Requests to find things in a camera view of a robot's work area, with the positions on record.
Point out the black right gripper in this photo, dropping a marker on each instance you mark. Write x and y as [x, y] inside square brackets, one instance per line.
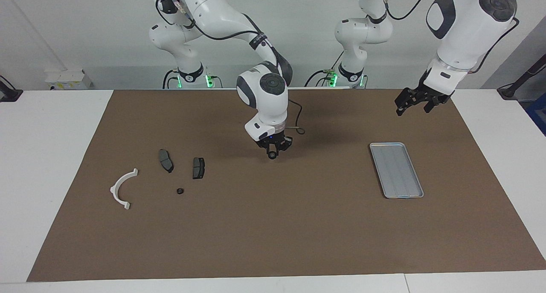
[277, 141]

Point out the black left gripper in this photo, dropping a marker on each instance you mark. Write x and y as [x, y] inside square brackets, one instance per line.
[428, 92]

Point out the small black bearing gear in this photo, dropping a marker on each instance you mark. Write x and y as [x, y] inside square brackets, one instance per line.
[180, 191]

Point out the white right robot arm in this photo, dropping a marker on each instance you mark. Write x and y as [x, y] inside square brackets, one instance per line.
[264, 88]

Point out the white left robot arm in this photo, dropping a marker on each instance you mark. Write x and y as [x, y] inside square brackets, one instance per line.
[460, 28]

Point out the silver metal tray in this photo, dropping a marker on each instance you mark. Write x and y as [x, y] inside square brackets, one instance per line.
[396, 171]

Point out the short dark brake pad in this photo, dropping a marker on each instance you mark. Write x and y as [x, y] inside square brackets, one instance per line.
[198, 168]

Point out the brown table mat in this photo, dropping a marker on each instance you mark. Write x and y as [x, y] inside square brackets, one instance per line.
[273, 233]

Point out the black angled stand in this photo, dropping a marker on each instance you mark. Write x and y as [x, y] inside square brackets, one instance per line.
[512, 90]

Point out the long dark brake pad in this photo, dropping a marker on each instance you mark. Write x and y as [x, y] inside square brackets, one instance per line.
[166, 161]

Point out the blue crate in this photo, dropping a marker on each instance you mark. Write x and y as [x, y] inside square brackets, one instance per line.
[538, 114]

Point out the white power strip box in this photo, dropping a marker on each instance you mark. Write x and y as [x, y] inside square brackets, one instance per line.
[68, 79]

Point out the white semicircular bracket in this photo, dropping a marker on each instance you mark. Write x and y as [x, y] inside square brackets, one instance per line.
[114, 190]

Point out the black clamp mount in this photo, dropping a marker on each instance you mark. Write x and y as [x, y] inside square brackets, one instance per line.
[8, 94]

